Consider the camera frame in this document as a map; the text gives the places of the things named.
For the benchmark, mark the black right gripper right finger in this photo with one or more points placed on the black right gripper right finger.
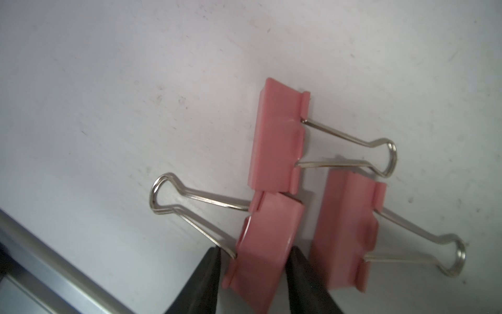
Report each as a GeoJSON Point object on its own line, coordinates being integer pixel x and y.
{"type": "Point", "coordinates": [306, 292]}

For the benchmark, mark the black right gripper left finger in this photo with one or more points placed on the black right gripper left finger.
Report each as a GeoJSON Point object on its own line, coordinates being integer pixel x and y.
{"type": "Point", "coordinates": [200, 293]}

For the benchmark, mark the pink binder clip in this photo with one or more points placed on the pink binder clip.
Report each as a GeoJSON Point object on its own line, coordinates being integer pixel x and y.
{"type": "Point", "coordinates": [266, 239]}
{"type": "Point", "coordinates": [347, 229]}
{"type": "Point", "coordinates": [279, 138]}

